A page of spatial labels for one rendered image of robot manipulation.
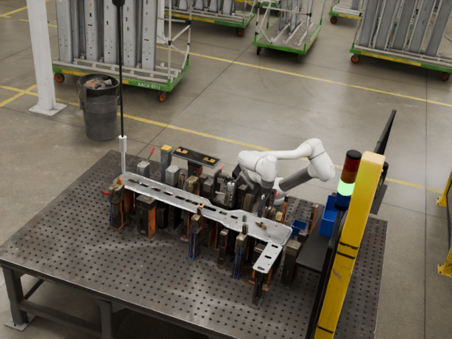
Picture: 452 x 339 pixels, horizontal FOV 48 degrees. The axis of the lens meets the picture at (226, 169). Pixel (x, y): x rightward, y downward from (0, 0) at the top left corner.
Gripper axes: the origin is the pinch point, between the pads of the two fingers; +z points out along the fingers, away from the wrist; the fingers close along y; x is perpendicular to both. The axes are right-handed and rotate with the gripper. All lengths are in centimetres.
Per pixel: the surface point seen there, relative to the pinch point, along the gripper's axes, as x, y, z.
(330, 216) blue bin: 40, -32, 10
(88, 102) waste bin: -281, -168, 60
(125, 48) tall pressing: -348, -338, 54
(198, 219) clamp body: -38.0, 20.6, 9.4
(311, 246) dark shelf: 37.1, 5.9, 10.7
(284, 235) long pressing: 17.6, 0.8, 13.6
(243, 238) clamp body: -3.7, 23.2, 9.1
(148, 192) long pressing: -86, 6, 13
